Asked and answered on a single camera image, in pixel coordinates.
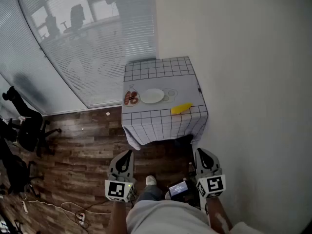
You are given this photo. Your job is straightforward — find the person's right forearm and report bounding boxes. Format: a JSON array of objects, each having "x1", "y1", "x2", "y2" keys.
[{"x1": 205, "y1": 195, "x2": 234, "y2": 234}]

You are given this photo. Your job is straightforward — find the yellow corn cob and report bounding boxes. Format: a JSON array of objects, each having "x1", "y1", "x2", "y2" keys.
[{"x1": 170, "y1": 102, "x2": 194, "y2": 115}]

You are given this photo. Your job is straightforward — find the person's left forearm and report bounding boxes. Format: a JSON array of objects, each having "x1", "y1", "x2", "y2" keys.
[{"x1": 110, "y1": 199, "x2": 133, "y2": 234}]

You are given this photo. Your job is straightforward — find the person's blue jeans leg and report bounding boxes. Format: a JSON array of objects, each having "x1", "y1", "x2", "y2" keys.
[{"x1": 136, "y1": 184, "x2": 163, "y2": 204}]

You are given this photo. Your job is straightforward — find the black office chair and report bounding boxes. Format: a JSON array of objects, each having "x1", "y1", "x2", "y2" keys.
[
  {"x1": 1, "y1": 85, "x2": 62, "y2": 158},
  {"x1": 0, "y1": 120, "x2": 44, "y2": 198}
]

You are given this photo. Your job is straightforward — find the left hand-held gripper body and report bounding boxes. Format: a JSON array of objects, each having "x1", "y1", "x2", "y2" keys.
[{"x1": 104, "y1": 171, "x2": 137, "y2": 203}]

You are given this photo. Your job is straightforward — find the window blinds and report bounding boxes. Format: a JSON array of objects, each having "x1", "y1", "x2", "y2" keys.
[{"x1": 13, "y1": 0, "x2": 158, "y2": 109}]

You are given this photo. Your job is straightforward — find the black device with screen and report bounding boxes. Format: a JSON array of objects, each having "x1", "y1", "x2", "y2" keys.
[{"x1": 167, "y1": 180, "x2": 195, "y2": 202}]

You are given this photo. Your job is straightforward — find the dark chair behind glass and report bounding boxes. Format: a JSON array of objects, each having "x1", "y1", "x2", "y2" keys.
[
  {"x1": 60, "y1": 3, "x2": 86, "y2": 35},
  {"x1": 40, "y1": 14, "x2": 61, "y2": 40}
]

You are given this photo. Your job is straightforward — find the white round plate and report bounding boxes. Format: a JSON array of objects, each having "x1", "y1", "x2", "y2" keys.
[{"x1": 140, "y1": 88, "x2": 165, "y2": 104}]

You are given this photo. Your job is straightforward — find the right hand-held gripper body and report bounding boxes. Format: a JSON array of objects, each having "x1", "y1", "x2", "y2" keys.
[{"x1": 195, "y1": 169, "x2": 227, "y2": 200}]

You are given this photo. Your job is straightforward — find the person's light grey shirt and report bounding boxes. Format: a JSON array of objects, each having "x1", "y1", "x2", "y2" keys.
[{"x1": 126, "y1": 199, "x2": 220, "y2": 234}]

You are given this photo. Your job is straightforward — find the white cable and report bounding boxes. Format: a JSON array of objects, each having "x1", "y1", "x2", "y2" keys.
[{"x1": 25, "y1": 198, "x2": 113, "y2": 215}]

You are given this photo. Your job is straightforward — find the grid-patterned white tablecloth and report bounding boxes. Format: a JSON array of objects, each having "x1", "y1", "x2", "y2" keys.
[{"x1": 121, "y1": 56, "x2": 209, "y2": 151}]

